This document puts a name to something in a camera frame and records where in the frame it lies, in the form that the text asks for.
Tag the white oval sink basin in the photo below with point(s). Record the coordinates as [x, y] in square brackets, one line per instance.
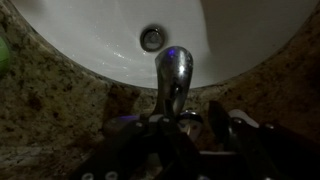
[100, 33]

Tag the chrome sink faucet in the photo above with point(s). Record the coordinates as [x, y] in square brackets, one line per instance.
[175, 73]

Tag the green soap pump bottle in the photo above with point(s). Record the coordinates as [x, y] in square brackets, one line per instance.
[3, 56]

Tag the metal sink drain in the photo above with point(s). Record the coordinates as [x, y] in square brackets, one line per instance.
[152, 39]

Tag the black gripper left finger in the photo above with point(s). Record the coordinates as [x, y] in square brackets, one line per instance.
[140, 153]

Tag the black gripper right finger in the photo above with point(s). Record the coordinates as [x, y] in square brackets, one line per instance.
[253, 153]

